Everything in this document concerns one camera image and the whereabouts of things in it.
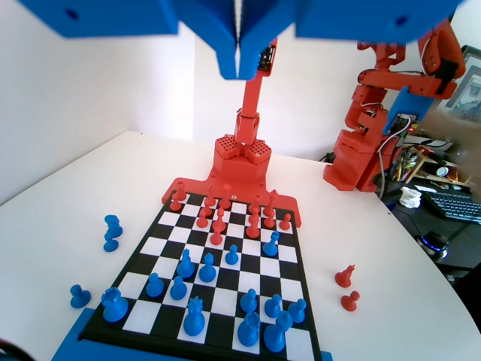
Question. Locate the black computer keyboard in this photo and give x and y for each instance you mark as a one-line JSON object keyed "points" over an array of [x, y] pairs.
{"points": [[454, 207]]}

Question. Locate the red chess pawn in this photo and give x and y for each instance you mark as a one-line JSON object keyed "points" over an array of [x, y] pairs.
{"points": [[175, 205], [203, 220], [216, 238], [255, 218], [349, 301], [268, 222], [207, 208], [285, 223]]}

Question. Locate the red chess queen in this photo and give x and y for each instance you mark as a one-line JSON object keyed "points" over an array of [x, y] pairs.
{"points": [[225, 195]]}

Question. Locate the blue chess pawn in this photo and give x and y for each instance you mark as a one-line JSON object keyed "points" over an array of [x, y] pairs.
{"points": [[79, 298], [273, 305], [154, 285], [297, 311], [177, 289], [248, 302], [231, 255], [110, 245]]}

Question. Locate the blue chess king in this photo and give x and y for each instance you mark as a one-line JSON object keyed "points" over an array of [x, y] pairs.
{"points": [[277, 334]]}

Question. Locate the red chess rook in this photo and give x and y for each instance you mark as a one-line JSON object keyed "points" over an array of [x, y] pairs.
{"points": [[180, 190], [255, 203]]}

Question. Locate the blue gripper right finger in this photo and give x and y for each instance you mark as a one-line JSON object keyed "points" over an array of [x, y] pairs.
{"points": [[263, 22]]}

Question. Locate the black side desk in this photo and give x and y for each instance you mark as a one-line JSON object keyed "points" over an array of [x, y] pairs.
{"points": [[462, 255]]}

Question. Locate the blue chess queen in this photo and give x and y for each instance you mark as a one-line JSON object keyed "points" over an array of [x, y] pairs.
{"points": [[194, 319]]}

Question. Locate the blue chess knight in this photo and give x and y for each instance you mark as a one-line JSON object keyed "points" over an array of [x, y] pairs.
{"points": [[185, 267], [112, 225]]}

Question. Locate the black camera circuit board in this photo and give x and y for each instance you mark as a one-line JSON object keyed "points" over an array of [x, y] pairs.
{"points": [[267, 56]]}

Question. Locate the dark framed picture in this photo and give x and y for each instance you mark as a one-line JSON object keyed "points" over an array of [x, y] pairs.
{"points": [[469, 82]]}

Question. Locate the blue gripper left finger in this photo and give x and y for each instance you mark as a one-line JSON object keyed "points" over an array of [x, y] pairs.
{"points": [[214, 26]]}

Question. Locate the wooden desk stand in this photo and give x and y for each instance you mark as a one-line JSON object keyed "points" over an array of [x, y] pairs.
{"points": [[422, 165]]}

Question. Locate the black mouse with blue light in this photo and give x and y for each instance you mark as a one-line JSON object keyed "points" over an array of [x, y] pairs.
{"points": [[434, 244]]}

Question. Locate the black and white chessboard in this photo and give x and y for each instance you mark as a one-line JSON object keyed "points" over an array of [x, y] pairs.
{"points": [[263, 278]]}

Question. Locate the blue controller board box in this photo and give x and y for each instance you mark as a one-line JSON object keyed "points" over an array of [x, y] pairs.
{"points": [[404, 105]]}

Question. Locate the red board mount plate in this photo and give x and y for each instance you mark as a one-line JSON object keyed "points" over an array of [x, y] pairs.
{"points": [[195, 184]]}

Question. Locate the person's hand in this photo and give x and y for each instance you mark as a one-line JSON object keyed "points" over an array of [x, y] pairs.
{"points": [[462, 135]]}

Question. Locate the red robot arm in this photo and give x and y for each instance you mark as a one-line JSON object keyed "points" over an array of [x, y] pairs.
{"points": [[240, 165], [349, 161]]}

